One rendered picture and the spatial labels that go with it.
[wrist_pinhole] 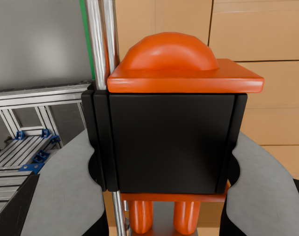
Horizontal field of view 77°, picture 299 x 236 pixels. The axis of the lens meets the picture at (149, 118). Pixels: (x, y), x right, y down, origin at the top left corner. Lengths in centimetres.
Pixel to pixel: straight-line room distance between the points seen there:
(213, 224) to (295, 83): 71
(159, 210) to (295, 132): 97
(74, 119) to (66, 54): 44
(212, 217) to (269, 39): 66
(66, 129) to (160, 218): 126
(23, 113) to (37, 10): 65
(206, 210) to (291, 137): 74
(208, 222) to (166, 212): 26
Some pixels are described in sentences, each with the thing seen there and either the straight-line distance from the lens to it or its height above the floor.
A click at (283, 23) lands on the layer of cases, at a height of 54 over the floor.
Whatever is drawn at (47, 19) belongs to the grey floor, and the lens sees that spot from 147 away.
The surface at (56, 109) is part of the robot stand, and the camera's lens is 137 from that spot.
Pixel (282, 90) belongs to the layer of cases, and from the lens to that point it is 97.
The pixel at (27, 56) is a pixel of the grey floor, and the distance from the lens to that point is 158.
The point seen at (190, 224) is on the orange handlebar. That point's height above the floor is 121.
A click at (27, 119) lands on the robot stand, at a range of 151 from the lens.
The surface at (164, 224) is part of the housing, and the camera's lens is 20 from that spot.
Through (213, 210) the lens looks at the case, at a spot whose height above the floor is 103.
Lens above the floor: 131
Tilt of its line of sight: 63 degrees down
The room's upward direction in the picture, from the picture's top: 177 degrees counter-clockwise
